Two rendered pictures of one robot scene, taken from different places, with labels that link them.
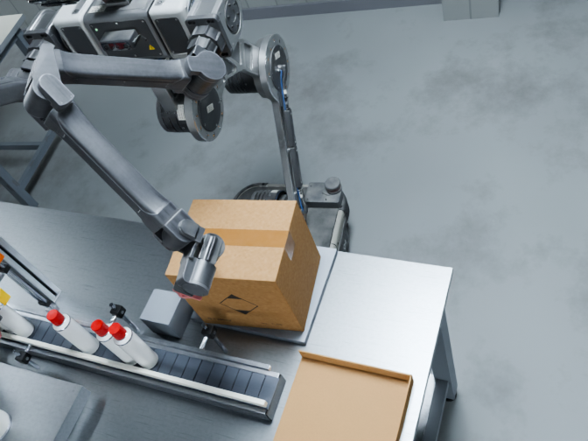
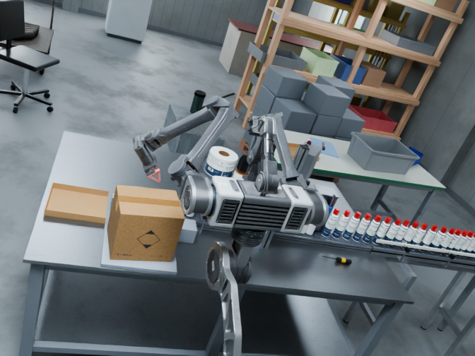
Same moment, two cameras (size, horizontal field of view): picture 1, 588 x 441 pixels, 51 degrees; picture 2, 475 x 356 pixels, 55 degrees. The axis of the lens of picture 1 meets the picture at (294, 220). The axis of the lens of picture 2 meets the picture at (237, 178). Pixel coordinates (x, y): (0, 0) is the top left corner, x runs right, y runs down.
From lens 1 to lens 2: 2.59 m
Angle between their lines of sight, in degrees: 87
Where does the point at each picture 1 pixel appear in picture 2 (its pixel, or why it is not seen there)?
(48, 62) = (223, 103)
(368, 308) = (73, 241)
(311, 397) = (94, 210)
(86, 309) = not seen: hidden behind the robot
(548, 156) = not seen: outside the picture
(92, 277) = not seen: hidden behind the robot
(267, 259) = (124, 191)
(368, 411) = (64, 206)
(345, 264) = (93, 260)
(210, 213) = (169, 211)
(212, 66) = (174, 166)
